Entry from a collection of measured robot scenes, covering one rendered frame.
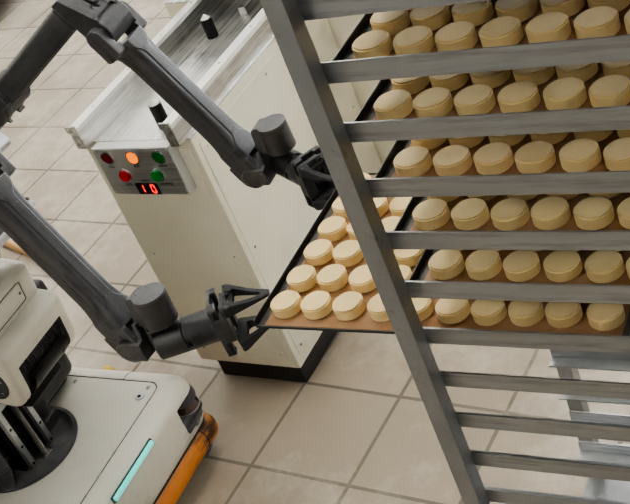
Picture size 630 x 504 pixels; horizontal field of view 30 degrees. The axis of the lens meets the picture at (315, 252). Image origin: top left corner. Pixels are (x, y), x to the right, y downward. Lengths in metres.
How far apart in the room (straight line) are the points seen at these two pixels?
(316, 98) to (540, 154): 0.29
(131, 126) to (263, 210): 0.39
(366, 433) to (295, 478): 0.21
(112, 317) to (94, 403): 1.14
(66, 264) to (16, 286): 0.71
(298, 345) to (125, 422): 0.51
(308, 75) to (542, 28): 0.28
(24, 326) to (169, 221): 0.54
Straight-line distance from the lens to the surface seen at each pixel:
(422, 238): 1.58
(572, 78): 1.44
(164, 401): 2.96
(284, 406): 3.19
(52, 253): 1.92
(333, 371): 3.22
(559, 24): 1.37
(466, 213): 1.58
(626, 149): 1.46
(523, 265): 1.61
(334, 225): 1.98
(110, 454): 2.89
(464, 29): 1.43
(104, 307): 1.94
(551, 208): 1.55
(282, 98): 3.04
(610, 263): 1.58
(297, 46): 1.42
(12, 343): 2.59
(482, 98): 1.46
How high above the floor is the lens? 2.06
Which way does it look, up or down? 34 degrees down
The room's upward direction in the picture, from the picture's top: 24 degrees counter-clockwise
